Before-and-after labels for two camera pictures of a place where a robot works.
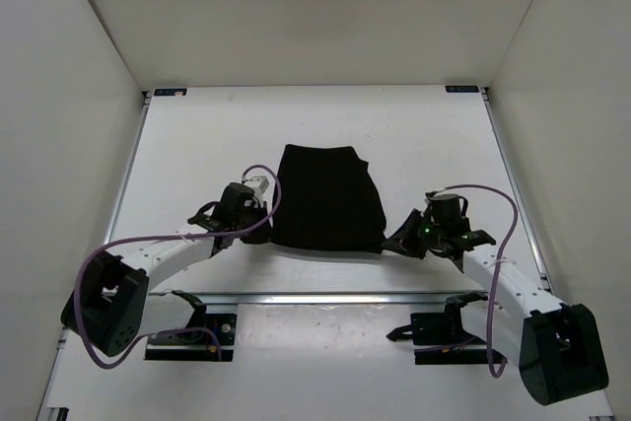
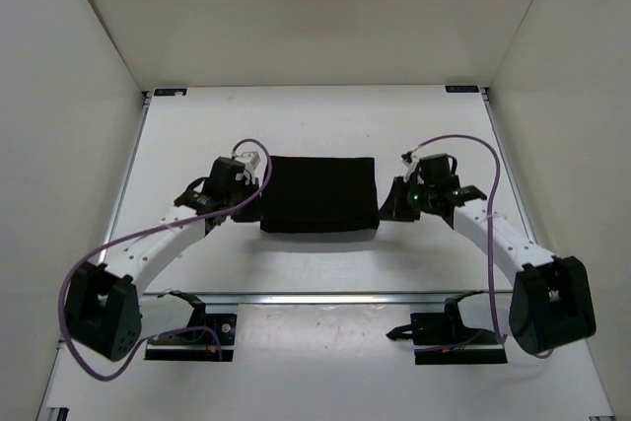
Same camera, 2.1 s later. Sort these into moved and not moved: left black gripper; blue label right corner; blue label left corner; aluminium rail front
Moved: left black gripper
Not moved: blue label left corner; aluminium rail front; blue label right corner
